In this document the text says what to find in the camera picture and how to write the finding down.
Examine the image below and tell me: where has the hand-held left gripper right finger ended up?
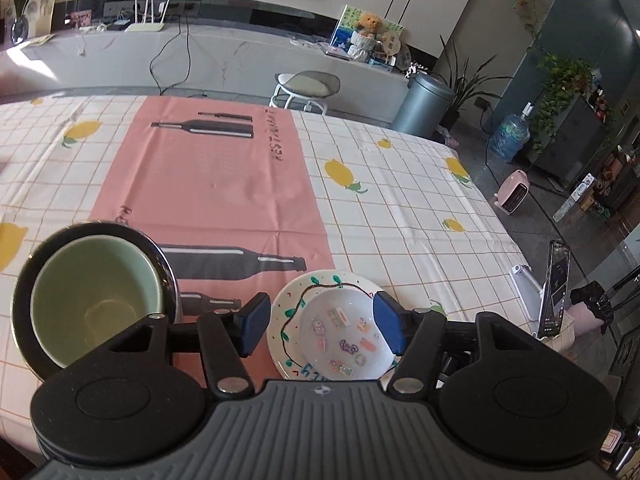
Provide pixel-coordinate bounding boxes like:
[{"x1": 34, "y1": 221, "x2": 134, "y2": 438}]
[{"x1": 372, "y1": 290, "x2": 543, "y2": 396}]

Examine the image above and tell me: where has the white marble media cabinet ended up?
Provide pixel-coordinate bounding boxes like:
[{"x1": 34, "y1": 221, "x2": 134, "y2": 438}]
[{"x1": 0, "y1": 12, "x2": 426, "y2": 126}]

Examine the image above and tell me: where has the white round stool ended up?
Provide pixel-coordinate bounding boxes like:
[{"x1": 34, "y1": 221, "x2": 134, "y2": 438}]
[{"x1": 272, "y1": 71, "x2": 341, "y2": 116}]

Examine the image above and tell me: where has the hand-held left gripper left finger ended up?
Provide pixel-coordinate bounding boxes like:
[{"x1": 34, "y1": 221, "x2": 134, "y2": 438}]
[{"x1": 102, "y1": 292, "x2": 273, "y2": 398}]

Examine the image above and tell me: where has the green plant in glass vase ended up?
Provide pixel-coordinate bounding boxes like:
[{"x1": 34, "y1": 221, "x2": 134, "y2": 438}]
[{"x1": 0, "y1": 0, "x2": 51, "y2": 45}]

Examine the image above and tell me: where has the tall potted green plant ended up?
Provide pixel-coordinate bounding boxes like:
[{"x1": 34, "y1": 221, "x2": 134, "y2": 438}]
[{"x1": 437, "y1": 35, "x2": 516, "y2": 128}]

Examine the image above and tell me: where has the teddy bear bouquet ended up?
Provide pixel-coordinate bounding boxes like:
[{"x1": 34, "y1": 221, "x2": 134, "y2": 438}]
[{"x1": 347, "y1": 11, "x2": 383, "y2": 63}]

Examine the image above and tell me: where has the black stand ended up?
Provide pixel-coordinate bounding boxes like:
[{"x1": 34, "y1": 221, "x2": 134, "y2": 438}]
[{"x1": 570, "y1": 267, "x2": 640, "y2": 333}]

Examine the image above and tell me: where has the grey metal trash can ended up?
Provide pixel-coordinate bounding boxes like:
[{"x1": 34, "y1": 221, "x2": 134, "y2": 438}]
[{"x1": 391, "y1": 74, "x2": 457, "y2": 140}]

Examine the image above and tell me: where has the lemon checkered tablecloth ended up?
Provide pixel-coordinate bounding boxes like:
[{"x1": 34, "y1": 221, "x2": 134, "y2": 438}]
[{"x1": 0, "y1": 94, "x2": 576, "y2": 461}]

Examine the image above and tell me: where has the blue water bottle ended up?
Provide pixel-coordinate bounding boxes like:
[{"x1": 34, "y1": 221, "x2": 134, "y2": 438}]
[{"x1": 489, "y1": 102, "x2": 535, "y2": 163}]

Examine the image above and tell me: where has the trailing green pothos plant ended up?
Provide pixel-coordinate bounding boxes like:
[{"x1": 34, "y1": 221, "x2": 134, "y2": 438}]
[{"x1": 530, "y1": 52, "x2": 596, "y2": 153}]

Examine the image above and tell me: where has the blue painted picture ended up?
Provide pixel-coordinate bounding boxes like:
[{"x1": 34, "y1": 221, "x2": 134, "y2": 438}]
[{"x1": 330, "y1": 5, "x2": 403, "y2": 56}]

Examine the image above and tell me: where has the pink bottle print runner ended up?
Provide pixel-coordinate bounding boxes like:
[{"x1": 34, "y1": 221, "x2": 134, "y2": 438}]
[{"x1": 87, "y1": 96, "x2": 336, "y2": 391}]

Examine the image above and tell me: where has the white router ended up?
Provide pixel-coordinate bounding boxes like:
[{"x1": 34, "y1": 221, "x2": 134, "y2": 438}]
[{"x1": 125, "y1": 0, "x2": 172, "y2": 33}]

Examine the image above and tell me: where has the white phone stand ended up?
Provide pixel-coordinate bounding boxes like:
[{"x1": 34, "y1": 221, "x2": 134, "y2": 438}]
[{"x1": 509, "y1": 264, "x2": 548, "y2": 333}]

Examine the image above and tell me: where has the pink space heater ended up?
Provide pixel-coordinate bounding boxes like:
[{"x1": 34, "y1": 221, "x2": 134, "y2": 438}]
[{"x1": 493, "y1": 170, "x2": 532, "y2": 215}]

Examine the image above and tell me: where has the white painted vine plate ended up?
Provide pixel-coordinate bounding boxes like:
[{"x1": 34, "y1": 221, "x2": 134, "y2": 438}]
[{"x1": 267, "y1": 270, "x2": 401, "y2": 383}]

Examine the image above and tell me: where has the small white sticker plate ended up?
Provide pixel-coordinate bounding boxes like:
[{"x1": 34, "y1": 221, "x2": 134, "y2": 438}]
[{"x1": 296, "y1": 287, "x2": 401, "y2": 378}]

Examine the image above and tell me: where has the white power strip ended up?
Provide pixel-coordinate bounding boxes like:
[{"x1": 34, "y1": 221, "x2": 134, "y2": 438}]
[{"x1": 552, "y1": 172, "x2": 596, "y2": 223}]

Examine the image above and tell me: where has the grey cabinet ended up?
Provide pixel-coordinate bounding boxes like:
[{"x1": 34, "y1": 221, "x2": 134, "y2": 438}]
[{"x1": 530, "y1": 92, "x2": 611, "y2": 191}]

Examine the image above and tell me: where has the black smartphone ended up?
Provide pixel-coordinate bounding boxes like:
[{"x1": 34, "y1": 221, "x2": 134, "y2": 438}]
[{"x1": 537, "y1": 239, "x2": 572, "y2": 340}]

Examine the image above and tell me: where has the green cup with black rim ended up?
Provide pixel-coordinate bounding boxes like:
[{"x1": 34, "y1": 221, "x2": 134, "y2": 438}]
[{"x1": 10, "y1": 220, "x2": 182, "y2": 381}]

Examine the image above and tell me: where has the black cable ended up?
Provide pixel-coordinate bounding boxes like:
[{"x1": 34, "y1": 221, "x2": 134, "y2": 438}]
[{"x1": 150, "y1": 15, "x2": 211, "y2": 97}]

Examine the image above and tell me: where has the white art print card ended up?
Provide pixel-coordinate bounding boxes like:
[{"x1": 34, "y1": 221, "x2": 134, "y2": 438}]
[{"x1": 25, "y1": 0, "x2": 56, "y2": 36}]

